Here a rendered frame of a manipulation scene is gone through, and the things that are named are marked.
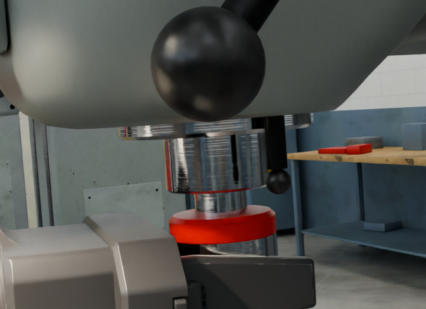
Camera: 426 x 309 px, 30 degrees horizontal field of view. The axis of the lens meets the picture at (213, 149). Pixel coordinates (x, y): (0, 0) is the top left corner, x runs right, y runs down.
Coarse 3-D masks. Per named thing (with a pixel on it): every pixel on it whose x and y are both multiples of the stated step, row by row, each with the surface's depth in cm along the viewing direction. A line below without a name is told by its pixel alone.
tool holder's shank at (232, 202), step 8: (224, 192) 33; (232, 192) 34; (240, 192) 34; (200, 200) 34; (208, 200) 34; (216, 200) 34; (224, 200) 34; (232, 200) 34; (240, 200) 34; (200, 208) 34; (208, 208) 34; (216, 208) 34; (224, 208) 34; (232, 208) 34; (240, 208) 34
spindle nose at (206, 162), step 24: (168, 144) 34; (192, 144) 33; (216, 144) 32; (240, 144) 33; (264, 144) 34; (168, 168) 34; (192, 168) 33; (216, 168) 32; (240, 168) 33; (264, 168) 34; (192, 192) 33; (216, 192) 33
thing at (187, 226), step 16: (256, 208) 35; (176, 224) 34; (192, 224) 33; (208, 224) 33; (224, 224) 33; (240, 224) 33; (256, 224) 33; (272, 224) 34; (176, 240) 34; (192, 240) 33; (208, 240) 33; (224, 240) 33; (240, 240) 33
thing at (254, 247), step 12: (252, 240) 33; (264, 240) 33; (276, 240) 35; (180, 252) 34; (192, 252) 33; (204, 252) 33; (216, 252) 33; (228, 252) 33; (240, 252) 33; (252, 252) 33; (264, 252) 33; (276, 252) 34
